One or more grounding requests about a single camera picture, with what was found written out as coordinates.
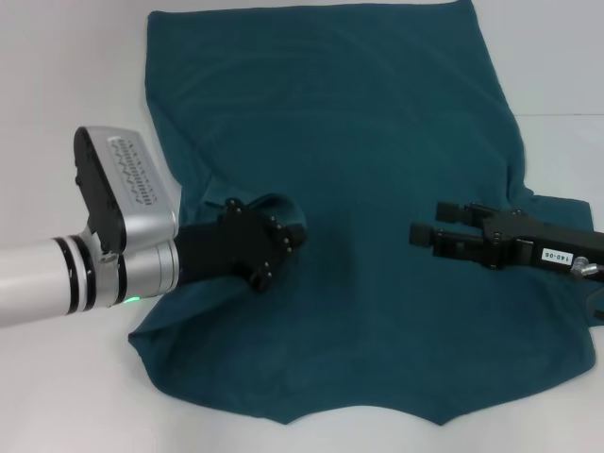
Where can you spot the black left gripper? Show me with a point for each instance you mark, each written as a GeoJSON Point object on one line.
{"type": "Point", "coordinates": [226, 250]}

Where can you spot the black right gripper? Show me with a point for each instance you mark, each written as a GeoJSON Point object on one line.
{"type": "Point", "coordinates": [519, 245]}

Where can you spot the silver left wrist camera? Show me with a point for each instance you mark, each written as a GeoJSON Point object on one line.
{"type": "Point", "coordinates": [137, 189]}

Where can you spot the blue teal shirt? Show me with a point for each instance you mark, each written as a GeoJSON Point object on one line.
{"type": "Point", "coordinates": [377, 141]}

